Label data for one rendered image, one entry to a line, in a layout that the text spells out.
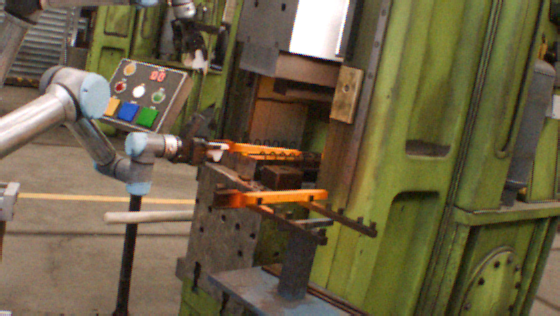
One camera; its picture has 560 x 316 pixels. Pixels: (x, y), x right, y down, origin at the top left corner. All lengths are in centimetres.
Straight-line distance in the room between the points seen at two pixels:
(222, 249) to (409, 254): 68
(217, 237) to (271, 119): 54
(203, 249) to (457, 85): 107
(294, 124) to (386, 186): 69
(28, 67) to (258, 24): 787
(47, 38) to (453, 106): 823
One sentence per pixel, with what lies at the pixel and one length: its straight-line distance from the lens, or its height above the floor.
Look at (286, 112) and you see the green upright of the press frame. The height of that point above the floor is 112.
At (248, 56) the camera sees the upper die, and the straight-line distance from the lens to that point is 207.
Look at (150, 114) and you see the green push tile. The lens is 231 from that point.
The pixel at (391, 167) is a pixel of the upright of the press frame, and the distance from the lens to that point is 183.
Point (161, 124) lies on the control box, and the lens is 228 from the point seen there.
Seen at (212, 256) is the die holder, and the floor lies 61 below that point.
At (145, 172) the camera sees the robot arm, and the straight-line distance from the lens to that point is 182.
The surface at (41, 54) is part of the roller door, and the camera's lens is 973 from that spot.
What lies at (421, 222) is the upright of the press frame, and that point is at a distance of 215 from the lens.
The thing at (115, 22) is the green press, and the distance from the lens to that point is 672.
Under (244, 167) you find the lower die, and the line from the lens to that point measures 204.
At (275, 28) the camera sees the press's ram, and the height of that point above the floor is 143.
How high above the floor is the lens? 138
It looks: 11 degrees down
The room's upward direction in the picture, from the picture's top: 12 degrees clockwise
